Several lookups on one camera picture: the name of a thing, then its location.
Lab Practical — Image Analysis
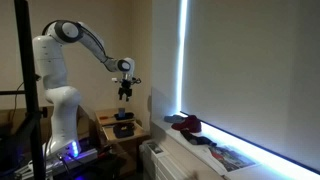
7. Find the thin black cable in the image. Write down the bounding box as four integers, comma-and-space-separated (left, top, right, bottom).
7, 81, 26, 128

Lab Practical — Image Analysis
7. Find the open wooden drawer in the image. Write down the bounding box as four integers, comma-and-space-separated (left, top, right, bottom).
101, 121, 151, 145

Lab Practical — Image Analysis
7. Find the small booklet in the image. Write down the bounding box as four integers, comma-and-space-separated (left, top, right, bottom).
144, 141, 167, 157

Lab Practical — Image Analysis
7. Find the black object in drawer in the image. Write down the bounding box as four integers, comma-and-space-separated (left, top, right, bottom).
112, 122, 136, 139

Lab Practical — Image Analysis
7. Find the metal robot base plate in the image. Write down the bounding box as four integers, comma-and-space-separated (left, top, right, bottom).
14, 146, 100, 179

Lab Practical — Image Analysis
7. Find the dark sock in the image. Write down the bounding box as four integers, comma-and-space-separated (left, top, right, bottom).
179, 129, 218, 148

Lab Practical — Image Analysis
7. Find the wooden nightstand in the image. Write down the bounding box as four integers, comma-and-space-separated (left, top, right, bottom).
93, 107, 151, 175

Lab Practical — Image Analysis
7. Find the colourful magazine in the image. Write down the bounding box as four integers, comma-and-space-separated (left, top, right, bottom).
199, 144, 260, 177

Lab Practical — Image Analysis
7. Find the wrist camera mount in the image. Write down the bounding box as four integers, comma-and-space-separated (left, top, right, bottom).
111, 76, 142, 85

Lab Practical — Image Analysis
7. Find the black round dish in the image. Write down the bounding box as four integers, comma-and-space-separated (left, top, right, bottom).
113, 112, 135, 122

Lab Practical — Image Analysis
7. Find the black camera stand pole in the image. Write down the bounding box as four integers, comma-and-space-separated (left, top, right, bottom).
0, 0, 48, 180

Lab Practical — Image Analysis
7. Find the dark red cap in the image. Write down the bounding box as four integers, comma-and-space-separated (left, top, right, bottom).
170, 114, 203, 134

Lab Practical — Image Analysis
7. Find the white radiator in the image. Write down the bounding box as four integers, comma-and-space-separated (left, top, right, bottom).
139, 139, 201, 180

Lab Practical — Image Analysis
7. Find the blue-grey folded cloth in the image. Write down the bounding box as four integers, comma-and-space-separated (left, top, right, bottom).
163, 114, 186, 124

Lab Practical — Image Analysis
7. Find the grey roller blind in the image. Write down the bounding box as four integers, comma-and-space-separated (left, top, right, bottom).
180, 0, 320, 175

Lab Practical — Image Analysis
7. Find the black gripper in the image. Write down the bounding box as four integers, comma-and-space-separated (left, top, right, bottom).
117, 79, 134, 102

